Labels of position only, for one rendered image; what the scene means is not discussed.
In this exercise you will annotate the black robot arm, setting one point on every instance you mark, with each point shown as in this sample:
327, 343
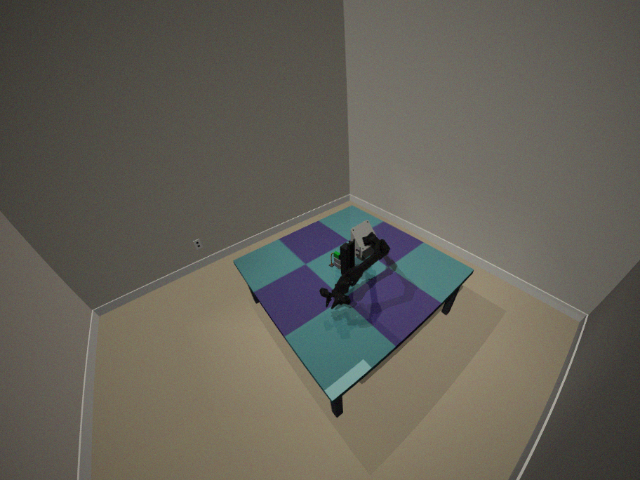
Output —
353, 274

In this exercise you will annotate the black post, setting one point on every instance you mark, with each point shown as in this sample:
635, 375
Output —
346, 256

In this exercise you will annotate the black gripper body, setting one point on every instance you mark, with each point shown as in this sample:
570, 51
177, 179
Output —
324, 292

